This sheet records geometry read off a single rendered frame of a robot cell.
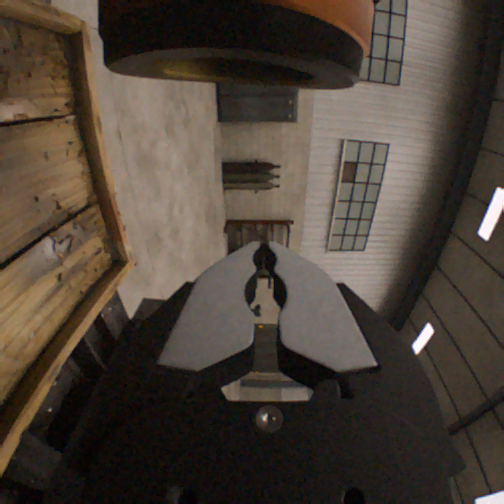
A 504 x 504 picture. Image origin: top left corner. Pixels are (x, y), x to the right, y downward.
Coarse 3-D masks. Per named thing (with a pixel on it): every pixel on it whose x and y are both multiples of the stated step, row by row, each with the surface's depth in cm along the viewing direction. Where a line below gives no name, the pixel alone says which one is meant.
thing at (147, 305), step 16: (144, 304) 40; (160, 304) 40; (128, 336) 33; (96, 384) 26; (80, 416) 22; (80, 432) 21; (64, 464) 17; (64, 480) 16; (80, 480) 16; (48, 496) 14; (64, 496) 15; (80, 496) 15
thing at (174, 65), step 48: (144, 0) 3; (192, 0) 3; (240, 0) 3; (288, 0) 3; (336, 0) 3; (144, 48) 3; (192, 48) 3; (240, 48) 3; (288, 48) 3; (336, 48) 4
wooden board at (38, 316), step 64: (0, 0) 8; (0, 128) 12; (64, 128) 19; (0, 192) 13; (64, 192) 20; (0, 256) 13; (64, 256) 21; (128, 256) 30; (0, 320) 13; (64, 320) 20; (0, 384) 12; (0, 448) 10
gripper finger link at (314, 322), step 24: (288, 264) 10; (312, 264) 10; (288, 288) 9; (312, 288) 9; (336, 288) 9; (288, 312) 8; (312, 312) 8; (336, 312) 8; (288, 336) 7; (312, 336) 7; (336, 336) 7; (360, 336) 7; (288, 360) 7; (312, 360) 6; (336, 360) 6; (360, 360) 6; (312, 384) 7
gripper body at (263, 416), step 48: (336, 384) 5; (144, 432) 4; (192, 432) 4; (240, 432) 4; (288, 432) 4; (336, 432) 4; (384, 432) 4; (96, 480) 3; (144, 480) 3; (192, 480) 3; (240, 480) 3; (288, 480) 3; (336, 480) 3; (384, 480) 3; (432, 480) 3
